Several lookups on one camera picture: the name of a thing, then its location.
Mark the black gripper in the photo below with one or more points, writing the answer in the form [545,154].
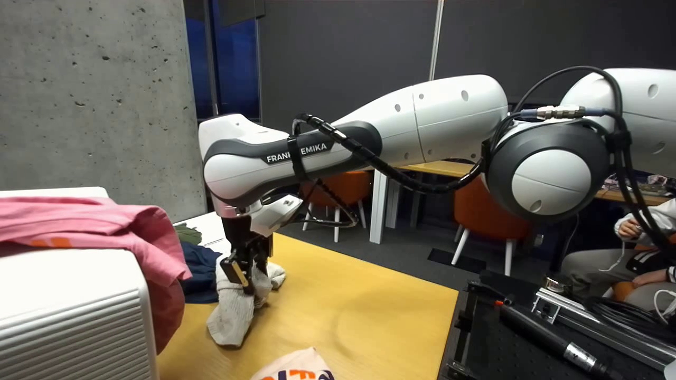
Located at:
[246,240]

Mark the white towel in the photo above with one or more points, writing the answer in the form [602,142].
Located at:
[233,318]

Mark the peach shirt with orange print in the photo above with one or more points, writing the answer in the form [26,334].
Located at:
[292,366]

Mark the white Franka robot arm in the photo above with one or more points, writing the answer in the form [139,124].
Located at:
[436,118]

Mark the white sleeved forearm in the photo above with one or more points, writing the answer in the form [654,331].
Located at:
[646,222]

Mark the dark blue cloth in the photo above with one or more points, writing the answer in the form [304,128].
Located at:
[202,276]

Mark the white paper pad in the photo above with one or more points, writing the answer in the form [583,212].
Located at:
[208,225]

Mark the green cloth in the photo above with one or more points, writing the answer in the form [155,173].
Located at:
[186,235]

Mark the orange chair with white legs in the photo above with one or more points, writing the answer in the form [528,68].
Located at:
[349,186]
[487,219]

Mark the magenta pink cloth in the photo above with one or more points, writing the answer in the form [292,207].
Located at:
[106,225]

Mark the white plastic ribbed box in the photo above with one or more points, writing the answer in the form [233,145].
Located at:
[70,318]

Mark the black equipment case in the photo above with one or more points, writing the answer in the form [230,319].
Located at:
[493,351]

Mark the folded black silver tripod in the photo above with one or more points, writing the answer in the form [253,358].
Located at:
[555,341]

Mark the grey trousered legs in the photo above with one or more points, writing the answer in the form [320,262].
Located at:
[591,266]

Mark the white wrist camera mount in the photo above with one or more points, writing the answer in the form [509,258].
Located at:
[277,215]

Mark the long wooden wall desk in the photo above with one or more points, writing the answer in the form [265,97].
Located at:
[436,169]

